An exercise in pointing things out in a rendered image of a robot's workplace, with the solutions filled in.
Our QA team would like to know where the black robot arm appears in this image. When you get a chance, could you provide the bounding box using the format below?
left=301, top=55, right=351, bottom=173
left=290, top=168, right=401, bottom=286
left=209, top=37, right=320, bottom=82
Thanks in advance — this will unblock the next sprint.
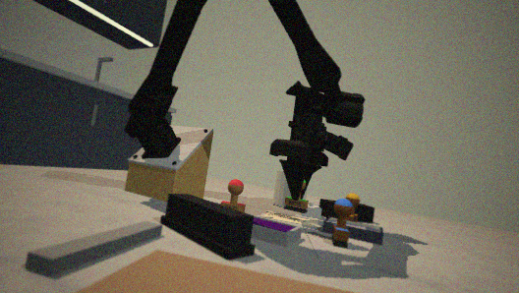
left=125, top=0, right=366, bottom=160

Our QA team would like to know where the wooden stamp with red knob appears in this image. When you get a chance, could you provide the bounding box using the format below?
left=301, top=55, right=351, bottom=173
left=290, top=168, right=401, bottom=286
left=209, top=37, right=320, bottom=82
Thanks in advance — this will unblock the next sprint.
left=221, top=179, right=246, bottom=212

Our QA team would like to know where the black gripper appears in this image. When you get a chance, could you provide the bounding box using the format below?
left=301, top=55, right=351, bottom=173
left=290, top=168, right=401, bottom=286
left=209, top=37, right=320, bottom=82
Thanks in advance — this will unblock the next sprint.
left=269, top=116, right=328, bottom=201

